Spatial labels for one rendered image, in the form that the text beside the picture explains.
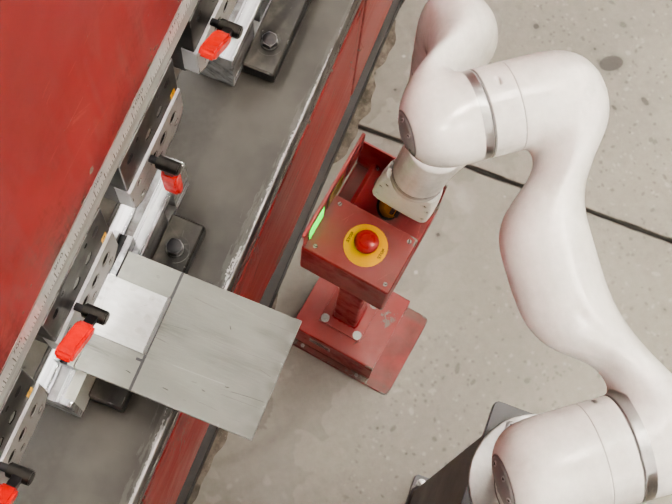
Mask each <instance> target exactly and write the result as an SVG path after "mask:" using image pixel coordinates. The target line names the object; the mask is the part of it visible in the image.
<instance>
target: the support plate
mask: <svg viewBox="0 0 672 504"><path fill-rule="evenodd" d="M181 273H182V272H180V271H178V270H175V269H173V268H170V267H168V266H165V265H163V264H160V263H158V262H155V261H153V260H150V259H148V258H145V257H143V256H140V255H138V254H135V253H133V252H131V251H129V252H128V254H127V256H126V258H125V261H124V263H123V265H122V267H121V269H120V271H119V273H118V275H117V277H118V278H121V279H123V280H125V281H128V282H130V283H133V284H135V285H138V286H140V287H142V288H145V289H147V290H150V291H152V292H155V293H157V294H160V295H162V296H164V297H167V298H168V295H169V296H170V297H171V295H172V292H173V290H174V288H175V286H176V284H177V281H178V279H179V277H180V275H181ZM301 323H302V321H301V320H299V319H297V318H294V317H292V316H289V315H287V314H284V313H282V312H279V311H277V310H274V309H272V308H269V307H267V306H264V305H262V304H259V303H257V302H254V301H252V300H250V299H247V298H245V297H242V296H240V295H237V294H235V293H232V292H230V291H227V290H225V289H222V288H220V287H217V286H215V285H212V284H210V283H207V282H205V281H202V280H200V279H197V278H195V277H192V276H190V275H188V274H185V273H184V275H183V277H182V279H181V282H180V284H179V286H178V288H177V290H176V293H175V295H174V297H173V299H172V301H171V304H170V306H169V308H168V310H167V312H166V315H165V317H164V319H163V321H162V323H161V326H160V328H159V330H158V332H157V334H156V337H155V339H154V341H153V343H152V345H151V348H150V350H149V352H148V354H147V357H146V359H145V361H144V363H143V365H142V368H141V370H140V372H139V374H138V376H137V379H136V381H135V383H134V385H133V387H132V390H131V392H133V393H135V394H138V395H140V396H143V397H145V398H148V399H150V400H152V401H155V402H157V403H160V404H162V405H165V406H167V407H169V408H172V409H174V410H177V411H179V412H182V413H184V414H187V415H189V416H191V417H194V418H196V419H199V420H201V421H204V422H206V423H208V424H211V425H213V426H216V427H218V428H221V429H223V430H225V431H228V432H230V433H233V434H235V435H238V436H240V437H243V438H245V439H247V440H250V441H252V439H253V437H254V435H255V432H256V430H257V428H258V425H259V423H260V420H261V418H262V416H263V413H264V411H265V408H266V406H267V404H268V401H269V399H270V397H271V394H272V392H273V389H274V387H275V385H276V382H277V380H278V378H279V375H280V373H281V370H282V368H283V366H284V363H285V361H286V358H287V356H288V354H289V351H290V349H291V347H292V344H293V342H294V339H295V337H296V335H297V332H298V330H299V327H300V325H301ZM143 356H144V354H142V353H140V352H137V351H135V350H133V349H130V348H128V347H125V346H123V345H121V344H118V343H116V342H113V341H111V340H108V339H106V338H104V337H101V336H99V335H96V334H93V335H92V337H91V339H90V340H89V341H88V343H87V344H86V345H85V347H84V348H83V350H82V352H81V354H80V356H79V358H78V360H77V363H76V365H75V367H74V368H75V369H77V370H79V371H82V372H84V373H87V374H89V375H92V376H94V377H96V378H99V379H101V380H104V381H106V382H109V383H111V384H113V385H116V386H118V387H121V388H123V389H126V390H128V389H129V387H130V385H131V382H132V380H133V378H134V376H135V374H136V371H137V369H138V367H139V365H140V363H141V362H140V361H137V360H136V357H138V358H140V359H142V358H143ZM128 391H130V390H128Z"/></svg>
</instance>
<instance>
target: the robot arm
mask: <svg viewBox="0 0 672 504"><path fill-rule="evenodd" d="M497 43H498V28H497V22H496V19H495V16H494V14H493V12H492V10H491V9H490V7H489V6H488V4H487V3H486V2H485V1H484V0H429V1H428V2H427V3H426V5H425V6H424V8H423V10H422V12H421V14H420V17H419V20H418V25H417V30H416V35H415V42H414V48H413V55H412V62H411V69H410V77H409V82H408V84H407V86H406V88H405V91H404V93H403V96H402V98H401V102H400V106H399V113H398V125H399V134H400V135H401V139H402V141H403V143H404V145H403V147H402V149H401V150H400V152H399V154H398V156H397V158H396V159H394V160H392V161H391V162H390V163H389V164H388V165H387V166H386V168H385V169H384V170H383V172H382V174H381V175H380V177H378V178H377V179H376V181H375V182H374V188H373V190H372V192H373V195H374V196H375V197H376V198H377V199H379V200H380V201H382V202H383V203H385V204H387V205H388V206H390V207H391V208H392V209H391V210H390V212H389V214H391V215H393V214H394V212H395V211H396V212H395V214H394V217H396V218H397V217H398V216H399V214H400V213H402V214H403V215H406V216H408V217H409V218H411V219H413V220H415V221H417V222H420V223H424V222H426V221H427V220H428V219H429V218H430V217H431V216H432V214H433V212H434V210H435V208H436V206H437V204H438V202H439V200H440V198H441V195H442V192H443V187H444V186H445V185H446V183H447V182H448V181H449V180H450V179H451V178H452V177H453V176H454V175H455V174H456V173H457V172H458V171H459V170H460V169H462V168H463V167H464V166H466V165H467V164H471V163H475V162H479V161H483V160H487V159H490V158H494V157H498V156H501V155H505V154H509V153H513V152H517V151H520V150H527V151H528V152H529V153H530V154H531V156H532V161H533V166H532V170H531V174H530V176H529V178H528V180H527V181H526V183H525V184H524V186H523V188H522V189H521V191H520V192H519V193H518V195H517V196H516V198H515V199H514V201H513V202H512V204H511V205H510V207H509V208H508V210H507V212H506V213H505V216H504V218H503V220H502V223H501V227H500V231H499V247H500V253H501V257H502V261H503V265H504V268H505V271H506V275H507V278H508V281H509V285H510V288H511V291H512V294H513V297H514V299H515V302H516V305H517V307H518V310H519V312H520V314H521V316H522V318H523V320H524V322H525V323H526V325H527V326H528V328H529V329H530V330H531V332H532V333H533V334H534V335H535V336H536V337H537V338H538V339H539V340H540V341H541V342H543V343H544V344H545V345H547V346H548V347H550V348H552V349H553V350H555V351H557V352H560V353H562V354H564V355H567V356H570V357H572V358H575V359H577V360H580V361H582V362H584V363H586V364H588V365H590V366H591V367H593V368H594V369H595V370H596V371H597V372H598V373H599V374H600V375H601V376H602V378H603V380H604V381H605V383H606V386H607V393H606V394H605V395H602V396H599V397H595V398H592V399H589V400H585V401H582V402H578V403H575V404H571V405H568V406H564V407H561V408H557V409H554V410H551V411H547V412H544V413H541V414H530V415H522V416H518V417H514V418H511V419H509V420H507V421H505V422H503V423H501V424H500V425H498V426H497V427H495V428H494V429H493V430H491V431H490V432H489V433H488V434H487V435H486V436H485V437H484V438H483V440H482V441H481V443H480V444H479V446H478V447H477V449H476V451H475V453H474V455H473V458H472V460H471V464H470V468H469V474H468V490H469V498H470V501H471V504H640V503H644V502H647V501H650V500H654V499H657V498H660V497H664V496H667V495H670V494H672V373H671V372H670V371H669V370H668V369H667V368H666V367H665V366H664V365H663V364H662V363H661V362H660V361H659V360H658V359H657V358H656V357H655V356H654V355H653V354H652V353H651V352H650V351H649V350H648V349H647V348H646V347H645V345H644V344H643V343H642V342H641V341H640V340H639V339H638V337H637V336H636V335H635V334H634V332H633V331H632V330H631V328H630V327H629V325H628V324H627V323H626V321H625V320H624V318H623V316H622V315H621V313H620V311H619V310H618V308H617V306H616V304H615V302H614V300H613V298H612V295H611V293H610V290H609V288H608V285H607V283H606V280H605V277H604V274H603V270H602V267H601V264H600V261H599V257H598V254H597V251H596V247H595V244H594V241H593V237H592V234H591V230H590V227H589V223H588V219H587V214H586V208H585V188H586V182H587V178H588V174H589V171H590V168H591V165H592V162H593V159H594V157H595V154H596V152H597V149H598V147H599V145H600V143H601V140H602V138H603V136H604V133H605V130H606V127H607V124H608V119H609V109H610V107H609V97H608V89H607V87H606V85H605V82H604V80H603V78H602V76H601V73H600V71H599V70H597V68H596V67H595V66H594V65H593V64H592V63H591V62H590V61H589V60H587V59H586V58H584V57H583V56H581V55H579V54H577V53H574V52H570V51H563V50H550V51H543V52H537V53H533V54H528V55H524V56H520V57H516V58H512V59H508V60H503V61H500V62H496V63H492V64H489V62H490V61H491V59H492V57H493V55H494V53H495V50H496V47H497Z"/></svg>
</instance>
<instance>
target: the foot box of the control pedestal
mask: <svg viewBox="0 0 672 504"><path fill-rule="evenodd" d="M337 287H338V286H336V285H334V284H332V283H330V282H328V281H327V280H325V279H323V278H321V277H319V279H318V281H317V282H316V284H315V286H314V287H313V289H312V291H311V293H310V294H309V296H308V298H307V300H306V301H305V303H304V305H303V306H302V308H301V310H300V312H299V313H298V315H297V317H296V318H297V319H299V320H301V321H302V323H301V325H300V327H299V330H298V332H297V335H296V337H295V339H294V342H293V344H292V345H294V346H296V347H298V348H299V349H301V350H303V351H305V352H307V353H308V354H310V355H312V356H314V357H316V358H317V359H319V360H321V361H323V362H325V363H326V364H328V365H330V366H332V367H334V368H335V369H337V370H339V371H341V372H343V373H344V374H346V375H348V376H350V377H352V378H353V379H355V380H357V381H359V382H360V383H362V384H364V385H366V386H368V387H369V388H371V389H373V390H375V391H377V392H378V393H380V394H382V395H387V394H388V393H389V391H390V389H391V387H392V386H393V384H394V382H395V380H396V378H397V376H398V375H399V373H400V371H401V369H402V367H403V366H404V364H405V362H406V360H407V358H408V356H409V355H410V353H411V351H412V349H413V347H414V345H415V344H416V342H417V340H418V338H419V336H420V334H421V333H422V331H423V329H424V327H425V325H426V323H427V318H426V317H425V316H423V315H421V314H419V313H417V312H416V311H414V310H412V309H410V308H408V305H409V303H410V301H409V300H408V299H406V298H404V297H402V296H400V295H399V294H397V293H395V292H392V294H391V296H390V298H389V299H388V301H387V303H386V305H385V306H384V308H383V309H382V310H379V309H377V311H376V313H375V315H374V316H373V318H372V320H371V322H370V324H369V325H368V327H367V329H366V331H365V332H364V334H363V336H362V338H361V340H360V341H359V342H357V341H355V340H353V339H352V338H350V337H348V336H346V335H344V334H343V333H341V332H339V331H337V330H335V329H334V328H332V327H330V326H328V325H326V324H325V323H323V322H321V321H319V318H320V316H321V315H322V313H323V311H324V309H325V308H326V306H327V304H328V302H329V301H330V299H331V297H332V296H333V294H334V292H335V290H336V289H337Z"/></svg>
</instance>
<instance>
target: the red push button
mask: <svg viewBox="0 0 672 504"><path fill-rule="evenodd" d="M354 245H355V247H356V249H357V250H358V251H359V252H361V253H364V254H370V253H373V252H374V251H375V250H376V249H377V248H378V246H379V238H378V236H377V235H376V233H374V232H373V231H371V230H362V231H360V232H358V233H357V234H356V236H355V238H354Z"/></svg>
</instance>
